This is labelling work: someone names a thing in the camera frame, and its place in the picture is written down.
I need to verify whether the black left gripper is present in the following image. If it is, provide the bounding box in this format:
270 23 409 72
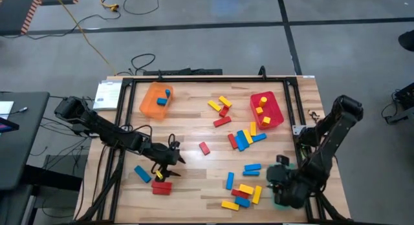
148 142 187 183

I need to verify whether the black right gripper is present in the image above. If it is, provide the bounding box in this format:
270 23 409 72
265 165 297 208

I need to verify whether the orange plastic bin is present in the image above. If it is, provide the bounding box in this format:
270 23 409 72
138 81 175 120

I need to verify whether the red plastic bin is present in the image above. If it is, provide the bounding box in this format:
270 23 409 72
249 91 285 131

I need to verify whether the green plastic bin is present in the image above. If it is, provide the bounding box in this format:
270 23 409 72
267 162 297 210

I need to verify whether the white printed booklet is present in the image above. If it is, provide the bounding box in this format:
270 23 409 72
93 80 124 111

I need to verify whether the black lower shelf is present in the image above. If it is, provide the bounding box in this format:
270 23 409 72
24 153 84 192

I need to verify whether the black side table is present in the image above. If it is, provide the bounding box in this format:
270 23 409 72
0 91 51 191

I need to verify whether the dark tablet device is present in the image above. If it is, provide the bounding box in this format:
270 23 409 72
0 116 20 134

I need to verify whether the white paper sheet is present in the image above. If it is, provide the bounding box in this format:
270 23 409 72
0 100 15 116

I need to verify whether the person's shoe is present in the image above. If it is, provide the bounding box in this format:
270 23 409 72
398 30 414 52

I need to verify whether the black coiled cable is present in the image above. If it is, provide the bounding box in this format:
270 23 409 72
116 52 157 76

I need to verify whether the long yellow cable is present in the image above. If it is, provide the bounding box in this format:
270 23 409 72
51 0 118 76

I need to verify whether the black looped floor cable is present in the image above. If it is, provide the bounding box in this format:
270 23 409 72
122 0 160 16

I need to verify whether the cable with silver plug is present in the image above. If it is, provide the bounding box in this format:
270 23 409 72
0 106 29 116

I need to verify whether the long black floor cable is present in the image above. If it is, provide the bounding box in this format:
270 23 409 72
0 10 122 40

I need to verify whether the yellow plug cord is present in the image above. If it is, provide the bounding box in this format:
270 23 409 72
100 0 121 12

